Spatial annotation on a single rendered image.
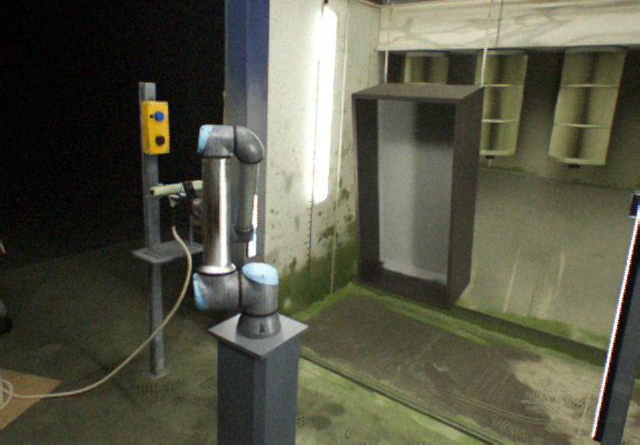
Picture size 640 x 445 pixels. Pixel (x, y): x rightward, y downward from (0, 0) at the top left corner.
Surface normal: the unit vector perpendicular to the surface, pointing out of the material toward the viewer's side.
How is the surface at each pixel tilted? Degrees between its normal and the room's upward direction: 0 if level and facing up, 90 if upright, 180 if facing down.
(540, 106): 90
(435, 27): 90
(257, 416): 90
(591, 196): 57
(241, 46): 90
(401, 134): 102
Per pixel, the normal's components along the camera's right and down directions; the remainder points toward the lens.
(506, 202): -0.48, -0.40
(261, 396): 0.15, 0.23
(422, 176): -0.58, 0.36
